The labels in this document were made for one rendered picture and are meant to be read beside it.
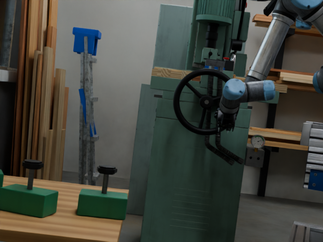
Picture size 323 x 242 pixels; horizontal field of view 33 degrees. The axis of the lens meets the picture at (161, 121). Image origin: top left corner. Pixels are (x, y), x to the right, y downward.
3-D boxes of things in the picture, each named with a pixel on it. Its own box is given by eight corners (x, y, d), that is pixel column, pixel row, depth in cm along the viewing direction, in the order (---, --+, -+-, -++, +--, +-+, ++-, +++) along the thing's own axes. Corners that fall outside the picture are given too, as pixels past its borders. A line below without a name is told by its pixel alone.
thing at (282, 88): (151, 76, 272) (152, 68, 272) (151, 76, 274) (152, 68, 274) (286, 92, 270) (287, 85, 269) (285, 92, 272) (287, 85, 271)
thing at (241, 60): (227, 75, 286) (229, 52, 286) (226, 75, 293) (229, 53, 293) (244, 77, 286) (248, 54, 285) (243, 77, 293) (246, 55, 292)
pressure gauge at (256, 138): (249, 151, 250) (252, 133, 249) (248, 150, 253) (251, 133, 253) (263, 153, 249) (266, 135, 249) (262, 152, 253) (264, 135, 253)
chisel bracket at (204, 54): (201, 64, 267) (203, 47, 266) (200, 66, 281) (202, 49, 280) (216, 66, 266) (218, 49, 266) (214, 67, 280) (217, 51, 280)
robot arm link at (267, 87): (267, 79, 213) (239, 82, 213) (275, 78, 202) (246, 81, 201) (268, 99, 214) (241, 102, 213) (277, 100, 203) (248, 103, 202)
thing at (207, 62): (204, 67, 247) (206, 55, 247) (204, 69, 258) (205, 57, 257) (233, 71, 246) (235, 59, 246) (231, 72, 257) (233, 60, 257)
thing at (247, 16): (231, 39, 287) (235, 10, 287) (229, 41, 296) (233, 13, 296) (247, 41, 287) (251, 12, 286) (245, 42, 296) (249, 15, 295)
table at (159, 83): (147, 88, 247) (149, 74, 247) (151, 89, 278) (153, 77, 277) (282, 104, 245) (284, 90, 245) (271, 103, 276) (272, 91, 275)
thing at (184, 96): (162, 98, 257) (163, 90, 256) (163, 98, 278) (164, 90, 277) (247, 109, 255) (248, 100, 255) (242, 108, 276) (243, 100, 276)
